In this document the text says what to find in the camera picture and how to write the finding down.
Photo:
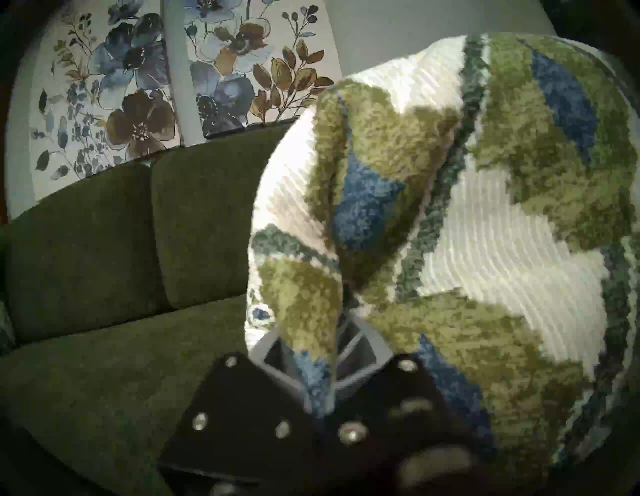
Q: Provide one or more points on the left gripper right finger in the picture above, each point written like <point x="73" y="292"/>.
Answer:
<point x="400" y="425"/>

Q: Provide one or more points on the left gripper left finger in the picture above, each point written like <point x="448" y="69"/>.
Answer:
<point x="240" y="425"/>

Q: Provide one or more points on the large green white patterned cushion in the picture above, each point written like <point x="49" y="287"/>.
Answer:
<point x="490" y="225"/>

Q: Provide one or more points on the wide green sofa back cushion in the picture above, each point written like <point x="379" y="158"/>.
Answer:
<point x="205" y="215"/>

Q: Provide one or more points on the narrow green sofa back cushion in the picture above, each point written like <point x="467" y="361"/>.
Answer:
<point x="85" y="250"/>

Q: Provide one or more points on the dark green fabric sofa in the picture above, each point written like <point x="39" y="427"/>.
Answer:
<point x="100" y="375"/>

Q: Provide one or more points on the blue flower canvas painting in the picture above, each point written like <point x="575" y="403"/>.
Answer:
<point x="115" y="90"/>

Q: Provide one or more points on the brown leaf flower canvas painting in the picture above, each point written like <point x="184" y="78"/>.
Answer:
<point x="250" y="65"/>

